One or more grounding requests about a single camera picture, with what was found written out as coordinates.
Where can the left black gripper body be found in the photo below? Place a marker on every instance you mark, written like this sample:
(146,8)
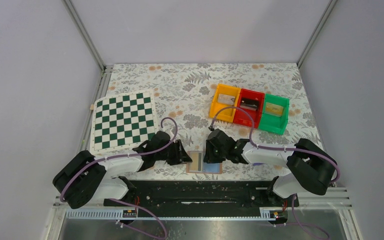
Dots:
(173,151)

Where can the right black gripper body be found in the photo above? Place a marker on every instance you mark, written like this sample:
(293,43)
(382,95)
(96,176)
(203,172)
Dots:
(216,147)

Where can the tan leather card holder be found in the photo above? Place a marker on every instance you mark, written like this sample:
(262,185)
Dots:
(198,166)

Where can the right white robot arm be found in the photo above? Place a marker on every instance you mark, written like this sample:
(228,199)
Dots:
(311,169)

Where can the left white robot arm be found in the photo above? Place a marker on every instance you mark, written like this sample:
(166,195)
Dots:
(86,179)

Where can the black card in red bin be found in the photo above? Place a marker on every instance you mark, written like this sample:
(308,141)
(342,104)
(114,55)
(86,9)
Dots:
(249,104)

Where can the gold card in green bin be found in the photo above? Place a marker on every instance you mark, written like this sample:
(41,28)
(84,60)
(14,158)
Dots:
(274,109)

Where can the red plastic bin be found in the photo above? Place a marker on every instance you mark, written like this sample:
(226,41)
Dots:
(240,117)

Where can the yellow plastic bin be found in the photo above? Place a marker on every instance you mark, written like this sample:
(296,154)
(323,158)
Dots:
(225,96)

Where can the green white chessboard mat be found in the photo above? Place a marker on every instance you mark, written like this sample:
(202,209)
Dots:
(123,121)

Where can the green plastic bin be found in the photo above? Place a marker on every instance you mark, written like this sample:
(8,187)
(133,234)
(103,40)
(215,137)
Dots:
(272,124)

